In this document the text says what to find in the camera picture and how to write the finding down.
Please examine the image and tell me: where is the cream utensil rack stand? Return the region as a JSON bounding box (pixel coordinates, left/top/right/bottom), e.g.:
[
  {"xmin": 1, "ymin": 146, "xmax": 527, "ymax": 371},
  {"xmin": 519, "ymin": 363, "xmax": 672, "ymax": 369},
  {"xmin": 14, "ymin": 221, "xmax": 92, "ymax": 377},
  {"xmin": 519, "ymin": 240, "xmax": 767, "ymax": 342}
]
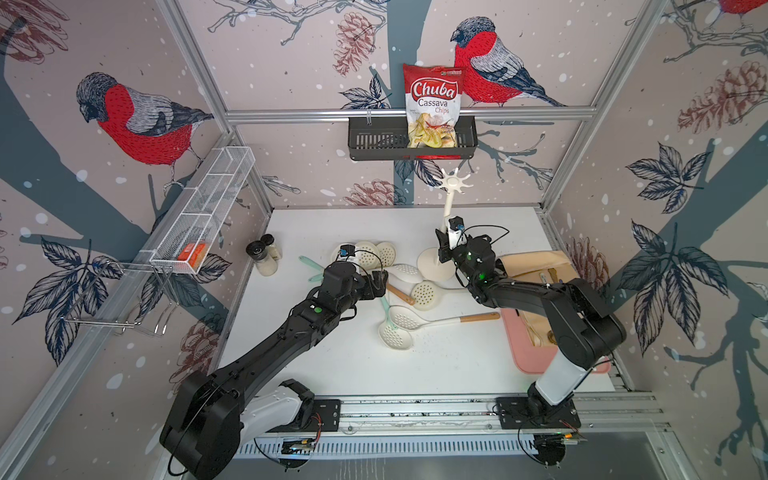
[{"xmin": 417, "ymin": 170, "xmax": 471, "ymax": 282}]

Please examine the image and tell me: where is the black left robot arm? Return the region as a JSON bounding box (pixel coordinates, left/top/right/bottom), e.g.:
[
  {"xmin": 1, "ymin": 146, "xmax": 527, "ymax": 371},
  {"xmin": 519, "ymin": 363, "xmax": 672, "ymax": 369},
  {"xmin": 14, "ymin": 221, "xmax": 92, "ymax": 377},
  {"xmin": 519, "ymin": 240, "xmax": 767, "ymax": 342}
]
[{"xmin": 159, "ymin": 261, "xmax": 388, "ymax": 479}]

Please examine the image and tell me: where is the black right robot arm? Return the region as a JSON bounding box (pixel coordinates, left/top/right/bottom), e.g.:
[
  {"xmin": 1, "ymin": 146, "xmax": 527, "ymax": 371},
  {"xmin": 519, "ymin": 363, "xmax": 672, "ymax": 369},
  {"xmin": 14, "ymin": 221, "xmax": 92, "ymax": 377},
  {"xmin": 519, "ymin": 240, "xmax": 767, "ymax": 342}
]
[{"xmin": 435, "ymin": 227, "xmax": 627, "ymax": 424}]

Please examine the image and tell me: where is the cream skimmer round head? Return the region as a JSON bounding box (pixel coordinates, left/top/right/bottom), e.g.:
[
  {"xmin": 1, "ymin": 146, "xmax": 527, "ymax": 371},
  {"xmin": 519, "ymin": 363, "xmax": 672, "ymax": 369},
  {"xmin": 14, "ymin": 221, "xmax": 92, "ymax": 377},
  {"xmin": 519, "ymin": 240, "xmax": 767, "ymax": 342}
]
[{"xmin": 355, "ymin": 241, "xmax": 383, "ymax": 271}]

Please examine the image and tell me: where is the cream salt shaker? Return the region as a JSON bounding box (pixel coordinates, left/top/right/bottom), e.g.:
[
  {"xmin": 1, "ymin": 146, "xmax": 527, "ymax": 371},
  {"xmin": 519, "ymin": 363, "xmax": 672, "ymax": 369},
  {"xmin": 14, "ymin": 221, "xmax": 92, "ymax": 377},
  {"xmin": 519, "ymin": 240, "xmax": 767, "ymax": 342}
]
[{"xmin": 260, "ymin": 234, "xmax": 281, "ymax": 261}]

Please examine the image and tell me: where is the black lid pepper shaker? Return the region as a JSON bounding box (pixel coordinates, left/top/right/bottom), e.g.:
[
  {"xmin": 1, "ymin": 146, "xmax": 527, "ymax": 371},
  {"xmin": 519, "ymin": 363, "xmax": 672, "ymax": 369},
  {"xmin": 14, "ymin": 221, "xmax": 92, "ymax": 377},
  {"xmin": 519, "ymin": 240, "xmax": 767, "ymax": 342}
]
[{"xmin": 246, "ymin": 240, "xmax": 278, "ymax": 277}]

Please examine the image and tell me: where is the pink tray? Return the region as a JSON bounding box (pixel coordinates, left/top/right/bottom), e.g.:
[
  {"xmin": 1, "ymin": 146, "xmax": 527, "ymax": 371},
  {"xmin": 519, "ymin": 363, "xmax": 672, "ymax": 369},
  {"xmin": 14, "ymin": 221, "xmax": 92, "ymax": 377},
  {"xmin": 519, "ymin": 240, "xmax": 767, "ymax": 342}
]
[{"xmin": 500, "ymin": 305, "xmax": 613, "ymax": 376}]

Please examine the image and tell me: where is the Chuba cassava chips bag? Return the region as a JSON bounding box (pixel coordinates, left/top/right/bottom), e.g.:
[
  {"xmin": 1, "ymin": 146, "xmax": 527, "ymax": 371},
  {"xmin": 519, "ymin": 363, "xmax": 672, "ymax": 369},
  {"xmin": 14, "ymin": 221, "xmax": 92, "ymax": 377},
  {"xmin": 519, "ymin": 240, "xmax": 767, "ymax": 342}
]
[{"xmin": 402, "ymin": 64, "xmax": 464, "ymax": 150}]

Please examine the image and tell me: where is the red orange packet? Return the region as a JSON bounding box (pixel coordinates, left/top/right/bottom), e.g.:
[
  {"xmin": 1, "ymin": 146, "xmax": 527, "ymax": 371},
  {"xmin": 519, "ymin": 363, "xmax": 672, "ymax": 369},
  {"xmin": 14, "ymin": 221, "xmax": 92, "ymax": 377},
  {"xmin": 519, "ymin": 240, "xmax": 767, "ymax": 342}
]
[{"xmin": 176, "ymin": 242, "xmax": 209, "ymax": 270}]

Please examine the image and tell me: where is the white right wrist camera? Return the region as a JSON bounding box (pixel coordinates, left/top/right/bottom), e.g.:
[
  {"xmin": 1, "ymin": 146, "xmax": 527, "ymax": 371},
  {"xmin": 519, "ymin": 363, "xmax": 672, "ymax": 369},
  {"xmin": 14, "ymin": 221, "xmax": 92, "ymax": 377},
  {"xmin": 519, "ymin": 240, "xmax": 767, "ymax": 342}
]
[{"xmin": 446, "ymin": 216, "xmax": 466, "ymax": 250}]

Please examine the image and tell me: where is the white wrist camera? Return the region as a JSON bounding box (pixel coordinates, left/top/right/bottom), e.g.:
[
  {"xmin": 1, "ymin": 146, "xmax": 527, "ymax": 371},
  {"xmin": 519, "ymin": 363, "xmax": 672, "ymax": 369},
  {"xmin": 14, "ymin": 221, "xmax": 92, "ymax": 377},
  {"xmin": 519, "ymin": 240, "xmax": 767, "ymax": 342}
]
[
  {"xmin": 446, "ymin": 216, "xmax": 466, "ymax": 250},
  {"xmin": 337, "ymin": 243, "xmax": 356, "ymax": 261}
]

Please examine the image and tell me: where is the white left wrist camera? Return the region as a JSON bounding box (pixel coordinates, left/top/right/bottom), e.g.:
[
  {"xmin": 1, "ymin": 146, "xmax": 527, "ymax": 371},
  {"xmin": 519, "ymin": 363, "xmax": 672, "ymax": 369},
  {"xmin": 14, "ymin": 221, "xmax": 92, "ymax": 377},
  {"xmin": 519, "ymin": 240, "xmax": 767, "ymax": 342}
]
[{"xmin": 337, "ymin": 243, "xmax": 356, "ymax": 261}]

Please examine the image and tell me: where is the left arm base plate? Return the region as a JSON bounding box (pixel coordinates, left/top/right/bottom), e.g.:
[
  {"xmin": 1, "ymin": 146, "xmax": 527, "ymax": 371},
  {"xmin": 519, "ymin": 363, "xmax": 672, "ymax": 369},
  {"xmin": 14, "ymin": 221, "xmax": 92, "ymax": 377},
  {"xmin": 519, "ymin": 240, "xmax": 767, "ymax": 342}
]
[{"xmin": 268, "ymin": 398, "xmax": 341, "ymax": 433}]

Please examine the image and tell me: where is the black wall basket shelf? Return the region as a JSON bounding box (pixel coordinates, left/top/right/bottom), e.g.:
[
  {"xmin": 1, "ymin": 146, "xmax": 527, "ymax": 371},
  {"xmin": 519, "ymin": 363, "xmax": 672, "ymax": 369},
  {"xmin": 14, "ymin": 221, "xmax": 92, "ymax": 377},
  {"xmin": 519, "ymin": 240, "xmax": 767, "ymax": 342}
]
[{"xmin": 347, "ymin": 116, "xmax": 478, "ymax": 161}]

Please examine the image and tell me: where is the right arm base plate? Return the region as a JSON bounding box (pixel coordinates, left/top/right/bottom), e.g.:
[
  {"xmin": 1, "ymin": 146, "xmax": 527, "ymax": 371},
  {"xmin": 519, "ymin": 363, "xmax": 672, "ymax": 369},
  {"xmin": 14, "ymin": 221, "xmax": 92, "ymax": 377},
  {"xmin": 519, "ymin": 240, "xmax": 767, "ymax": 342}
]
[{"xmin": 492, "ymin": 395, "xmax": 582, "ymax": 430}]

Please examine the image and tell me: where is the wire hook rack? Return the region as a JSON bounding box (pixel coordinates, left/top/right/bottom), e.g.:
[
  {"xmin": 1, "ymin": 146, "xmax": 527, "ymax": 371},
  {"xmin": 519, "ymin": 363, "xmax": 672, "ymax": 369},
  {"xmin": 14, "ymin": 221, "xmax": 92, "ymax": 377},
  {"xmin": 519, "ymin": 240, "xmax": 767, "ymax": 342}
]
[{"xmin": 62, "ymin": 259, "xmax": 179, "ymax": 337}]

